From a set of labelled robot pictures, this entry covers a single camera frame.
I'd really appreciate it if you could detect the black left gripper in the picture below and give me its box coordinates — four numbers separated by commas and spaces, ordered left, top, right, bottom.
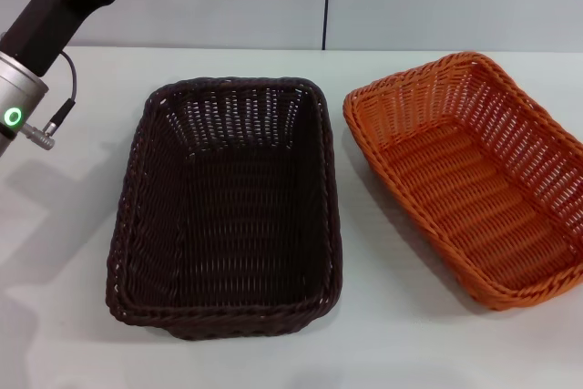
0, 0, 149, 77

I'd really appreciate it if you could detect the dark brown wicker basket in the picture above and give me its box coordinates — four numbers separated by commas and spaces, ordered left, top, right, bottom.
105, 75, 343, 343

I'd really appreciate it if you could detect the orange wicker basket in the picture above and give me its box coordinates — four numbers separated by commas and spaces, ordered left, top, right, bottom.
342, 51, 583, 312

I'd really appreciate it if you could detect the grey cable with metal plug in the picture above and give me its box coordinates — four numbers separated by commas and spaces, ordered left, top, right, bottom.
22, 51, 79, 148

